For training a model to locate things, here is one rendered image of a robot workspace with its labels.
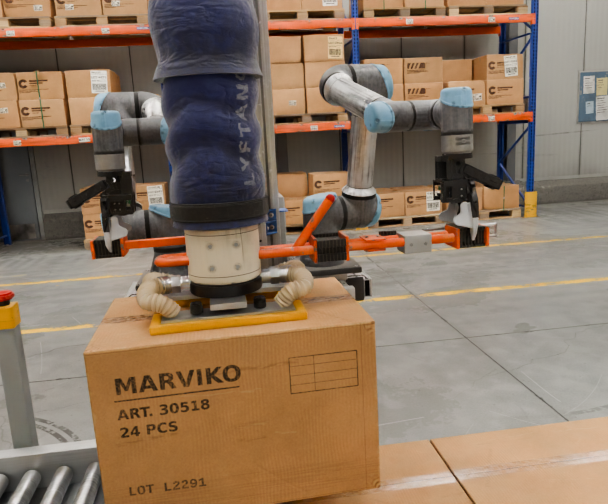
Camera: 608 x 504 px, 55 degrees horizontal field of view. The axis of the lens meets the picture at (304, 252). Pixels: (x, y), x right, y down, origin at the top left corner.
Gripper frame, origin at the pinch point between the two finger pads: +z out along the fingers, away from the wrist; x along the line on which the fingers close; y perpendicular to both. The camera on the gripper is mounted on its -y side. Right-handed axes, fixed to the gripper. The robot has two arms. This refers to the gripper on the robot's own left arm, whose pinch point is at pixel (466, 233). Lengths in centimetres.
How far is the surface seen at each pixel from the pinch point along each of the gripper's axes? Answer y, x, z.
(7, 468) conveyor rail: 128, -32, 62
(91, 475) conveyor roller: 103, -24, 64
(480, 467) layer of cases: -4, -2, 66
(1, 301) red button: 128, -49, 16
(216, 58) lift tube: 58, 11, -43
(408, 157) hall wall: -281, -837, 17
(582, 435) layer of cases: -40, -10, 67
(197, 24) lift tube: 61, 12, -49
